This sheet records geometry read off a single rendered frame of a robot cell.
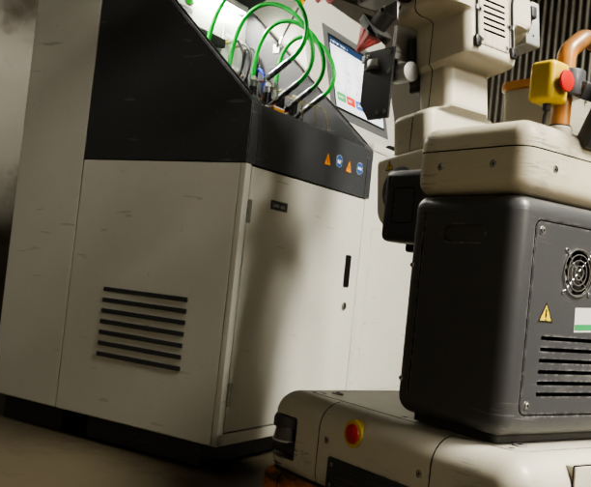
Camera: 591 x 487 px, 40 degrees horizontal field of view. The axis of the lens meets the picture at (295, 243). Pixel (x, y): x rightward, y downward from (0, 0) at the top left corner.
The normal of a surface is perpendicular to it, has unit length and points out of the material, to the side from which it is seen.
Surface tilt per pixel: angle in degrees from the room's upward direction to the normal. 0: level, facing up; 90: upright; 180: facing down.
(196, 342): 90
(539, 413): 90
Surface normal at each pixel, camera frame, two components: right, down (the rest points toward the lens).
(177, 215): -0.52, -0.09
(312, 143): 0.85, 0.07
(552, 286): 0.58, 0.03
